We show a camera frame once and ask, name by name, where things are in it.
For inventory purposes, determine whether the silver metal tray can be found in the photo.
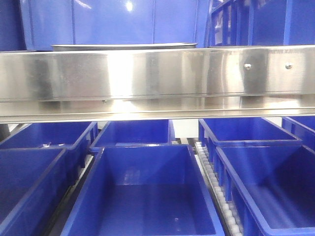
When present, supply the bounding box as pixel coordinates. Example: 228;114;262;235
51;42;197;52

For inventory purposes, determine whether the blue bin rear centre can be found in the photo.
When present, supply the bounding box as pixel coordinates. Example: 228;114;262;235
89;119;176;154

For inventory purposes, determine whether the white roller track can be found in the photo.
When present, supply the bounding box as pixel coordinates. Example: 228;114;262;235
194;141;243;236

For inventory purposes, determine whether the blue bin rear right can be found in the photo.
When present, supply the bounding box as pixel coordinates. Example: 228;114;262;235
198;118;302;162

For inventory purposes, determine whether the blue bin lower centre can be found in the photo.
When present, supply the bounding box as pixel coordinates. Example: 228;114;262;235
62;145;224;236

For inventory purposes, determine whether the blue bin rear left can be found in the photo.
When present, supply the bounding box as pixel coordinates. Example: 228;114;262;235
0;121;98;185

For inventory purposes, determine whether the blue crate upper right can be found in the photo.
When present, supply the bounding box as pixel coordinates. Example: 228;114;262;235
205;0;315;47

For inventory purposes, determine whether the blue crate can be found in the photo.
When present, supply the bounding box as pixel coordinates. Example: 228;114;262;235
205;0;315;47
0;0;26;51

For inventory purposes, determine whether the blue bin lower right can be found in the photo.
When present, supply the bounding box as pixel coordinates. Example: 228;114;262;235
216;146;315;236

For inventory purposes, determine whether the blue bin lower left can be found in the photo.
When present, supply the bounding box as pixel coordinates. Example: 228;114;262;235
0;147;69;236

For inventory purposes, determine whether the blue bin far right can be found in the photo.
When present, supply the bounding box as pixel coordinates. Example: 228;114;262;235
282;116;315;150

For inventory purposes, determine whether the large blue bin upper centre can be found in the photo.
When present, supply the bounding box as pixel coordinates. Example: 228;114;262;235
20;0;210;51

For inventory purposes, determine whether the blue crate upper left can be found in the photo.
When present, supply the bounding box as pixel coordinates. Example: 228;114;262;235
0;0;26;51

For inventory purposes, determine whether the stainless steel shelf rail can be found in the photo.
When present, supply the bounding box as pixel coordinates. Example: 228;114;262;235
0;45;315;123

